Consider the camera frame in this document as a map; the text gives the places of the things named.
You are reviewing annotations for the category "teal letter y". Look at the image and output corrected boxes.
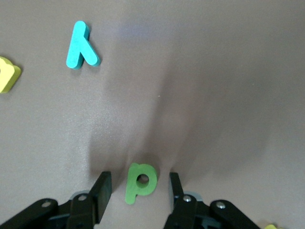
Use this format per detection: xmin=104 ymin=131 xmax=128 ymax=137
xmin=66 ymin=21 xmax=101 ymax=71

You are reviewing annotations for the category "brown table cover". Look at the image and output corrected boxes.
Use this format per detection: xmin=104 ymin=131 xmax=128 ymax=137
xmin=0 ymin=0 xmax=305 ymax=229

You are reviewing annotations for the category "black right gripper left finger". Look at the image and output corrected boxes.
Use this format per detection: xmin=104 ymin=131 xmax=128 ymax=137
xmin=0 ymin=171 xmax=112 ymax=229

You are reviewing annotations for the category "green letter p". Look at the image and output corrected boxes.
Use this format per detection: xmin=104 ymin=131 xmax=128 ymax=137
xmin=125 ymin=163 xmax=158 ymax=206

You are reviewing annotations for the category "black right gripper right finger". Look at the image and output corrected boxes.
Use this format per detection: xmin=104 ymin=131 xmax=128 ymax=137
xmin=163 ymin=172 xmax=263 ymax=229

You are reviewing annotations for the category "yellow letter d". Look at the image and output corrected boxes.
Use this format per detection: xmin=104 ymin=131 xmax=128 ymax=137
xmin=0 ymin=56 xmax=22 ymax=94

